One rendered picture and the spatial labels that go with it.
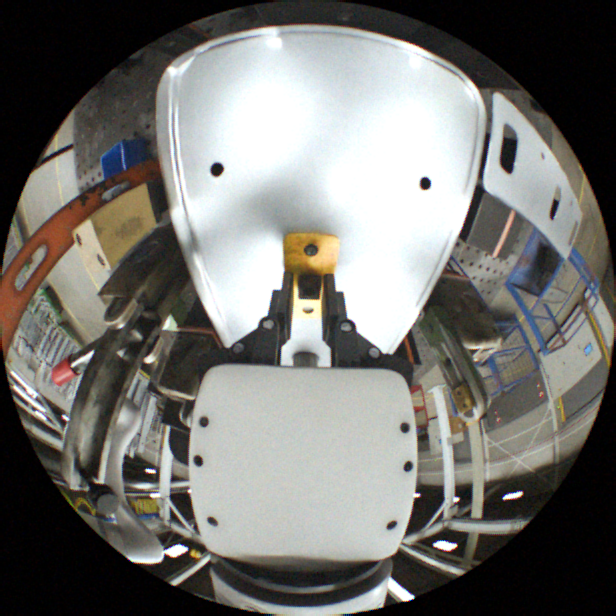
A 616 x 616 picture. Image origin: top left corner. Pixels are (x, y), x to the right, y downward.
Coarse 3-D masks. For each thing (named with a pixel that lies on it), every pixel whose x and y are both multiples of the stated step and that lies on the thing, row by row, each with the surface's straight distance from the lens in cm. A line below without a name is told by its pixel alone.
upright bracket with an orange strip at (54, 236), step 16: (112, 176) 18; (128, 176) 19; (144, 176) 21; (160, 176) 23; (96, 192) 17; (64, 208) 16; (80, 208) 16; (96, 208) 17; (48, 224) 15; (64, 224) 16; (32, 240) 15; (48, 240) 15; (64, 240) 16; (16, 256) 15; (48, 256) 15; (16, 272) 15; (32, 272) 15; (48, 272) 15; (16, 288) 15; (32, 288) 15; (0, 304) 15; (16, 304) 15; (0, 320) 15; (16, 320) 15
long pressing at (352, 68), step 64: (192, 64) 16; (256, 64) 14; (320, 64) 13; (384, 64) 14; (448, 64) 18; (192, 128) 14; (256, 128) 13; (320, 128) 12; (384, 128) 13; (448, 128) 15; (192, 192) 15; (256, 192) 13; (320, 192) 13; (384, 192) 13; (448, 192) 15; (192, 256) 17; (256, 256) 15; (384, 256) 15; (448, 256) 18; (256, 320) 20; (320, 320) 19; (384, 320) 21
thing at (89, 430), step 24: (120, 336) 16; (144, 336) 18; (96, 360) 17; (120, 360) 18; (96, 384) 16; (120, 384) 18; (72, 408) 18; (96, 408) 18; (120, 408) 18; (72, 432) 18; (96, 432) 19; (72, 456) 18; (96, 456) 20; (72, 480) 19; (96, 480) 19; (96, 504) 17
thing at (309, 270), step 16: (288, 240) 13; (304, 240) 13; (320, 240) 13; (336, 240) 13; (288, 256) 14; (304, 256) 14; (320, 256) 14; (336, 256) 14; (304, 272) 15; (320, 272) 15; (304, 288) 15; (320, 288) 15; (304, 304) 17; (320, 304) 17
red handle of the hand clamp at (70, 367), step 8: (136, 320) 18; (136, 328) 17; (128, 336) 17; (136, 336) 17; (88, 344) 21; (96, 344) 20; (128, 344) 18; (80, 352) 22; (88, 352) 21; (64, 360) 24; (72, 360) 23; (80, 360) 22; (88, 360) 21; (56, 368) 26; (64, 368) 24; (72, 368) 23; (80, 368) 23; (56, 376) 26; (64, 376) 25; (72, 376) 24; (56, 384) 27
